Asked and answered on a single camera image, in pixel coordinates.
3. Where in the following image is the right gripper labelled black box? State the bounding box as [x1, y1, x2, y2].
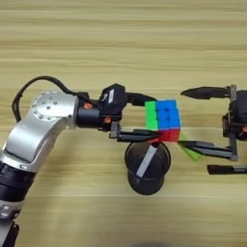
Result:
[230, 98, 247, 124]

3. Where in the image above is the green rectangular block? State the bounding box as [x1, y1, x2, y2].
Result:
[178, 133, 204, 162]

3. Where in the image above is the white marker with black cap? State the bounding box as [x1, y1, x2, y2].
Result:
[135, 143, 159, 178]

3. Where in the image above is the left gripper labelled black box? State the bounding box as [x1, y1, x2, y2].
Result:
[99, 83, 128, 122]

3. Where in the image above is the black mesh pen cup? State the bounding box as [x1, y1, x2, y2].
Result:
[124, 141, 172, 196]

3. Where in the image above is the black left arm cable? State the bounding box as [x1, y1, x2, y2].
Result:
[12, 75, 97, 124]

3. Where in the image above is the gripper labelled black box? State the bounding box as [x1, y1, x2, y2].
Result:
[230, 98, 247, 124]
[99, 83, 128, 122]

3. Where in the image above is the multicolour puzzle cube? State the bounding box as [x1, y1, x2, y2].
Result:
[144, 98, 182, 143]

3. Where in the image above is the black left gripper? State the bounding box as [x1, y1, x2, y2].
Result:
[76, 92, 163, 144]

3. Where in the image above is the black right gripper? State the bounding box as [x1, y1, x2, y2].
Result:
[178, 84, 247, 162]

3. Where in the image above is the black marker pen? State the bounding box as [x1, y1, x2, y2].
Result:
[206, 164, 247, 176]

